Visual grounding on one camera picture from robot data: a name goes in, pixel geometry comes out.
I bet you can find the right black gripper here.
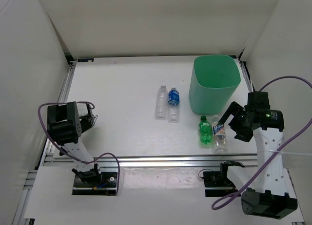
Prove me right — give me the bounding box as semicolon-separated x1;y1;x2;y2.
217;101;254;142

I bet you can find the clear bottle orange white label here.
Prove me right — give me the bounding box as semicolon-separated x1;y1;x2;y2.
212;115;227;153

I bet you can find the green plastic soda bottle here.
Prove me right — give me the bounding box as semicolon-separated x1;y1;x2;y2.
198;115;213;148

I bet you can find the clear bottle blue label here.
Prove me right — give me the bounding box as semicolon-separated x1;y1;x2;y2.
167;86;180;123

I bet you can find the clear plastic bottle white cap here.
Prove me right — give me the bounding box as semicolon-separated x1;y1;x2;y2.
155;84;168;120

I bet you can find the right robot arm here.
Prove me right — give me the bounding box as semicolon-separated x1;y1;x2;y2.
218;92;298;220

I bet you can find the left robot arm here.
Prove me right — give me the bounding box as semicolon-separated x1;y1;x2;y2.
47;102;102;187

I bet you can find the green plastic bin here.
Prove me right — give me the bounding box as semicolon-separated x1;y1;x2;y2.
189;55;241;114

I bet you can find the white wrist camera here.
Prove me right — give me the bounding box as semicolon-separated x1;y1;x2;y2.
77;102;90;117

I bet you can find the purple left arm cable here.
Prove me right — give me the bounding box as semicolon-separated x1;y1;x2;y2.
38;101;120;196

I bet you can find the aluminium table frame rail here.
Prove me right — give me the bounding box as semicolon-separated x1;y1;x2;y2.
39;56;266;167

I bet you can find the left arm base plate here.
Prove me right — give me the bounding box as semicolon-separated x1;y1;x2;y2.
72;171;119;196

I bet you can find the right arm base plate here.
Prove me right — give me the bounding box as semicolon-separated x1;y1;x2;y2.
197;169;237;197

